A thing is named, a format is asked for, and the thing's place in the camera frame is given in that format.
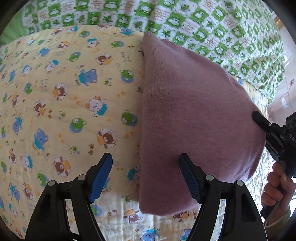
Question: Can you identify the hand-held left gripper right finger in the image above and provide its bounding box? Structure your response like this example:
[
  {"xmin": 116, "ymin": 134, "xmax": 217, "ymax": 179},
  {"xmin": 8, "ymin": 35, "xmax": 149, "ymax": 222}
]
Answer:
[{"xmin": 179, "ymin": 153, "xmax": 267, "ymax": 241}]

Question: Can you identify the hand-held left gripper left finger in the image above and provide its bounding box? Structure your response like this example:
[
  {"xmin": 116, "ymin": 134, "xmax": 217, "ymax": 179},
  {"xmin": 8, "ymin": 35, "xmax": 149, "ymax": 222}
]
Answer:
[{"xmin": 25, "ymin": 152, "xmax": 114, "ymax": 241}]

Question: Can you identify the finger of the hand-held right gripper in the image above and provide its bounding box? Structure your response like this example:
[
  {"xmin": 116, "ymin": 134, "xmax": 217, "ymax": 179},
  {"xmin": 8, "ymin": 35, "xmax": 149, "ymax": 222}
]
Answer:
[{"xmin": 252, "ymin": 112, "xmax": 276, "ymax": 133}]

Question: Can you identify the purple knit sweater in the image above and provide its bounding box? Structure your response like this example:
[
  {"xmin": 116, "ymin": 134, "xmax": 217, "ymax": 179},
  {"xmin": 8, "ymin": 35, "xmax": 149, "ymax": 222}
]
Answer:
[{"xmin": 138, "ymin": 32, "xmax": 266, "ymax": 217}]

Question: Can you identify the person's right forearm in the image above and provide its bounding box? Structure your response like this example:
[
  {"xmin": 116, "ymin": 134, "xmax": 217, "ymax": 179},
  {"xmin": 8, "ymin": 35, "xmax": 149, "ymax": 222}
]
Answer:
[{"xmin": 264, "ymin": 204, "xmax": 294, "ymax": 227}]

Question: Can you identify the person's right hand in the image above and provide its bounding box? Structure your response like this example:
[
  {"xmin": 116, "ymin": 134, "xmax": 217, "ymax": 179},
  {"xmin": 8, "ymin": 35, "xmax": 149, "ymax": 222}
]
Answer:
[{"xmin": 261, "ymin": 161, "xmax": 296, "ymax": 209}]

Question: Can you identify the yellow bear-print bed sheet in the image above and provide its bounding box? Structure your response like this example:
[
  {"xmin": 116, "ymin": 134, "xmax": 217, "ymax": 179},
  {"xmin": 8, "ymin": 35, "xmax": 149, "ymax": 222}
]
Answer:
[{"xmin": 0, "ymin": 25, "xmax": 273, "ymax": 241}]

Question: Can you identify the green checkered quilt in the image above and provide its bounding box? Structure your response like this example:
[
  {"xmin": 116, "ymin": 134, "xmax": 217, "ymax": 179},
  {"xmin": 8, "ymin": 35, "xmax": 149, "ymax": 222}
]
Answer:
[{"xmin": 22, "ymin": 0, "xmax": 287, "ymax": 99}]

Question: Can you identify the plain green cloth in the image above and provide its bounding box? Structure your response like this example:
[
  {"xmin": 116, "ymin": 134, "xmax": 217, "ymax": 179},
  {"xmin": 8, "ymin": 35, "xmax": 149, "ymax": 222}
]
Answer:
[{"xmin": 0, "ymin": 17, "xmax": 30, "ymax": 47}]

